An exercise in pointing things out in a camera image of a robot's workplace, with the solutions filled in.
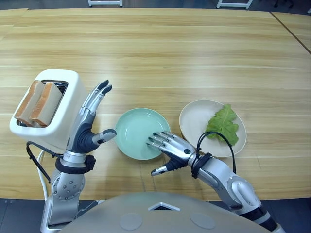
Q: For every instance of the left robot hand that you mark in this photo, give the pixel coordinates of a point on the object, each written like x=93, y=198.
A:
x=83, y=136

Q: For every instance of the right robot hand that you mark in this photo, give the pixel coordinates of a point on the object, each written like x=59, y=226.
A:
x=176, y=145

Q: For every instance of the cream toaster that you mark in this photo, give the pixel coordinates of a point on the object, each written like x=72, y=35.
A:
x=65, y=114

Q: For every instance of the cream plate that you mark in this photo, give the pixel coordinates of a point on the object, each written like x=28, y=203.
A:
x=196, y=119

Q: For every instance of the green plate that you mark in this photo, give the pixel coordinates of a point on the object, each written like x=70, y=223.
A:
x=138, y=132

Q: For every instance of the bread slice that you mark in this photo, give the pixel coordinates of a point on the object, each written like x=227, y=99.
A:
x=28, y=103
x=46, y=106

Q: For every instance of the green lettuce leaf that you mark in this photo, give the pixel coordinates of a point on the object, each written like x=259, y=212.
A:
x=224, y=123

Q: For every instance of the robot body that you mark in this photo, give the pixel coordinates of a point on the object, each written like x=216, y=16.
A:
x=160, y=216

